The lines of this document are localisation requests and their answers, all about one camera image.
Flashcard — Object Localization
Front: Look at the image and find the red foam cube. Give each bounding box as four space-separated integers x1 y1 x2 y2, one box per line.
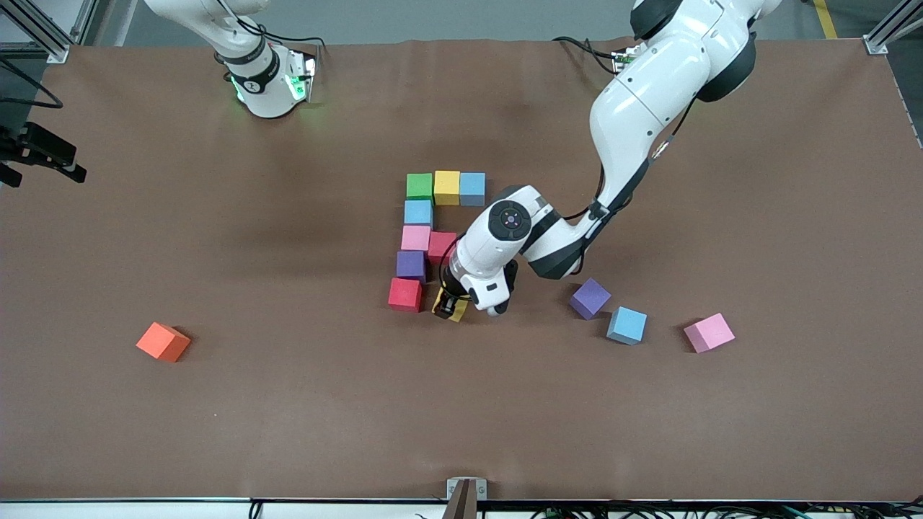
388 278 424 314
429 231 459 266

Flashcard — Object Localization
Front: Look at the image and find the purple foam cube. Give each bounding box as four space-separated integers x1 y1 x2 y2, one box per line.
396 250 428 283
568 278 612 321

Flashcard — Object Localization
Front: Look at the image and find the brown table cover sheet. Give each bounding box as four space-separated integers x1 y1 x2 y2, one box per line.
0 37 923 503

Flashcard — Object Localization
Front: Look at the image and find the orange foam cube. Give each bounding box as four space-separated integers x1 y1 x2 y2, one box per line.
136 321 192 363

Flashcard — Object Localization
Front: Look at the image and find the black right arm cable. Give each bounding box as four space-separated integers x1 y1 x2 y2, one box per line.
0 56 64 110

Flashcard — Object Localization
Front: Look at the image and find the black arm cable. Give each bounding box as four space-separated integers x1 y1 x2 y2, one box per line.
0 56 64 110
438 94 697 290

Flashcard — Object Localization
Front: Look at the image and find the aluminium frame post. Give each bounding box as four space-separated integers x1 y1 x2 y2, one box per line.
0 0 98 64
863 0 923 56

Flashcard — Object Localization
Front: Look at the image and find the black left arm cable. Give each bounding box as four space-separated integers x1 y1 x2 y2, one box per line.
438 94 697 290

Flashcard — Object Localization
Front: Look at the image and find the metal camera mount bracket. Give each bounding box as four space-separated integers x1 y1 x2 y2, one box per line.
443 477 487 519

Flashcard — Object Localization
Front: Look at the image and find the black base cable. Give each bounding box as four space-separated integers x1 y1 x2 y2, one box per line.
552 36 624 76
238 20 327 51

